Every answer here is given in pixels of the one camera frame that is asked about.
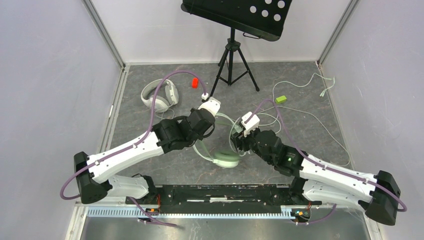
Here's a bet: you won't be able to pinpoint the white headphone cable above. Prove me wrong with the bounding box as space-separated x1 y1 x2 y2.
154 109 176 121

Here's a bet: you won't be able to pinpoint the white grey headphones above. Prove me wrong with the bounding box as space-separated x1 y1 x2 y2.
140 79 179 113

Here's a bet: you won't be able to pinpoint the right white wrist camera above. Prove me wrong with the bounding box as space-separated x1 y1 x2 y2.
241 111 260 137

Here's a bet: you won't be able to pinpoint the red small block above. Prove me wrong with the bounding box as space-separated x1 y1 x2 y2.
191 77 199 89

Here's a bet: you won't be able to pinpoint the green headphones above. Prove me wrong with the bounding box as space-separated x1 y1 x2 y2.
192 112 246 169

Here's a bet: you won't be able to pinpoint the black music stand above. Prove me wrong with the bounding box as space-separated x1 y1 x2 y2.
180 0 292 97

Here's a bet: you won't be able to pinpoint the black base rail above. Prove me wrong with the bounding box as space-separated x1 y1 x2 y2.
137 184 310 214

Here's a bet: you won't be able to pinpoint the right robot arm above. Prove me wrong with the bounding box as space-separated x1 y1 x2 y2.
230 128 401 226

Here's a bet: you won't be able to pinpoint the green small block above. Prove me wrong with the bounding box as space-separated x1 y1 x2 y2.
274 95 287 104

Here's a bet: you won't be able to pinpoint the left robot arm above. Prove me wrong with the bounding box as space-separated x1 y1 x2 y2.
73 107 217 204

